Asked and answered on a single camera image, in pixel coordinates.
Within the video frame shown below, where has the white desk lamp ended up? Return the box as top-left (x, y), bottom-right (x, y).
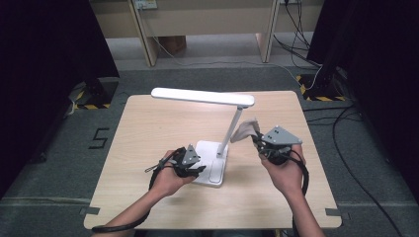
top-left (150, 87), bottom-right (256, 189)

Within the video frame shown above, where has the black yellow striped stand base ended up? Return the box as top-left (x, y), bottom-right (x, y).
top-left (294, 73), bottom-right (348, 103)
top-left (67, 76), bottom-right (121, 112)

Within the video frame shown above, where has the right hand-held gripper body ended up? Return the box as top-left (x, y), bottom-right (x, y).
top-left (258, 124), bottom-right (303, 166)

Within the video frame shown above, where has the black curtain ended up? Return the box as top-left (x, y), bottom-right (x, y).
top-left (0, 0), bottom-right (121, 200)
top-left (306, 0), bottom-right (419, 200)

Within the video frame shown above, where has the white floor cable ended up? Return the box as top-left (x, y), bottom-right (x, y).
top-left (141, 8), bottom-right (324, 92)

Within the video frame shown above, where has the grey tape piece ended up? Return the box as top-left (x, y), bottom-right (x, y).
top-left (78, 206), bottom-right (101, 217)
top-left (325, 207), bottom-right (351, 221)

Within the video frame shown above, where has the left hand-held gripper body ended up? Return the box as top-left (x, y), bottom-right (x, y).
top-left (170, 143), bottom-right (202, 179)

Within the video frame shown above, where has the beige cloth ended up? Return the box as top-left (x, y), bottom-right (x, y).
top-left (229, 118), bottom-right (262, 144)

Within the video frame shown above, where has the person's right hand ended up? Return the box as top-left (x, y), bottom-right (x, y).
top-left (259, 144), bottom-right (308, 198)

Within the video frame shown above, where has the long black floor cable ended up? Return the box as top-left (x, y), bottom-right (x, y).
top-left (301, 103), bottom-right (404, 237)

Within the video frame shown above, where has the bundle of black cables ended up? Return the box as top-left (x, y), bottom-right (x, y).
top-left (273, 0), bottom-right (323, 70)

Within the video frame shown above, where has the person's left hand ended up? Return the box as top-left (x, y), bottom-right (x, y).
top-left (149, 149), bottom-right (197, 198)

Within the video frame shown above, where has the hand-held gripper black cable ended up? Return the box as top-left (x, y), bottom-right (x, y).
top-left (263, 147), bottom-right (310, 237)
top-left (91, 147), bottom-right (186, 233)

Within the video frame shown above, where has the beige wooden desk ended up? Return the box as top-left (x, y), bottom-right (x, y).
top-left (89, 0), bottom-right (325, 68)

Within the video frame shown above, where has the right hand-held gripper black cable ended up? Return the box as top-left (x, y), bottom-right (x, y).
top-left (263, 147), bottom-right (310, 237)

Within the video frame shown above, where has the left hand-held gripper black cable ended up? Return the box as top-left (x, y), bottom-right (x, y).
top-left (91, 147), bottom-right (186, 233)

